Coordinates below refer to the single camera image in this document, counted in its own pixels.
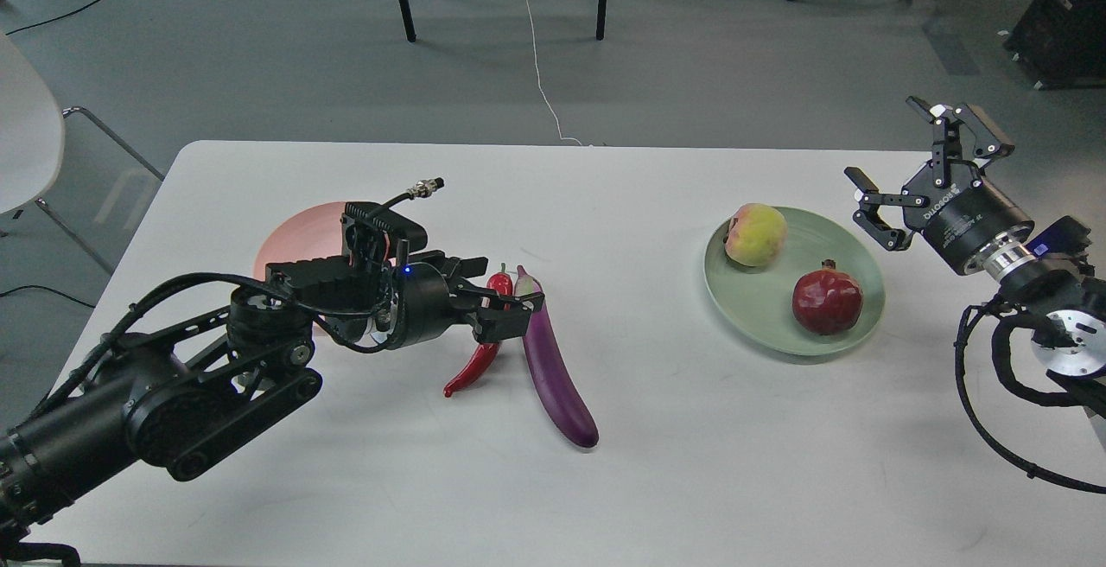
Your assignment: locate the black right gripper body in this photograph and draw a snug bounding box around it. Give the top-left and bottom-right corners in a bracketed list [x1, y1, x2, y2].
[902, 161, 1034, 276]

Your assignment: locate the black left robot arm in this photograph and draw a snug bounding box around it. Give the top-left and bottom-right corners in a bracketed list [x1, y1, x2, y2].
[1, 178, 544, 566]

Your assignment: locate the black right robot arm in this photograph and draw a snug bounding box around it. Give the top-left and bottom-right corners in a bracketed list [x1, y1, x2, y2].
[844, 97, 1105, 494]

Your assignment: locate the red pomegranate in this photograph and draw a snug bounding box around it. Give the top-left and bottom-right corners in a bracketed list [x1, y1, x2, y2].
[791, 258, 865, 335]

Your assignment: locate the green plate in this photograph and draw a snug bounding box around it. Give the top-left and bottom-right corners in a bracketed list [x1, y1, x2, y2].
[703, 207, 886, 357]

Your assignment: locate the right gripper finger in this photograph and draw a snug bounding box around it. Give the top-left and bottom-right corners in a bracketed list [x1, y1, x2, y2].
[844, 166, 925, 252]
[906, 97, 1015, 169]

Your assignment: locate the red chili pepper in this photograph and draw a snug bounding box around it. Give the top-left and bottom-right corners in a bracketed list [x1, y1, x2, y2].
[442, 263, 513, 398]

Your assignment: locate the black equipment case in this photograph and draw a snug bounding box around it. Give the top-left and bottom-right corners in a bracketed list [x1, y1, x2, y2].
[1003, 0, 1105, 90]

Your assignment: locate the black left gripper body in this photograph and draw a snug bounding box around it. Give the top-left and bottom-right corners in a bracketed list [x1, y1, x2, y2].
[390, 253, 461, 350]

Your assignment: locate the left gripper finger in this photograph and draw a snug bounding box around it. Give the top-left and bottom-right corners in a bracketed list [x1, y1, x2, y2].
[467, 290, 545, 344]
[445, 258, 514, 296]

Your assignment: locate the white chair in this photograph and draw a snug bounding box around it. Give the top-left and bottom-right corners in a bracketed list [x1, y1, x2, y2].
[1, 38, 163, 275]

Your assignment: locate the purple eggplant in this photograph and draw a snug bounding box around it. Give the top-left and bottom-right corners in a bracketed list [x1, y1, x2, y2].
[523, 303, 599, 449]

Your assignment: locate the yellow pink peach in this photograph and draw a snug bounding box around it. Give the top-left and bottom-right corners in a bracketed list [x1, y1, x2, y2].
[724, 203, 789, 267]

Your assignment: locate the pink plate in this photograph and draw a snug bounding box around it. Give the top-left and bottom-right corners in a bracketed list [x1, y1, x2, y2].
[252, 201, 346, 280]

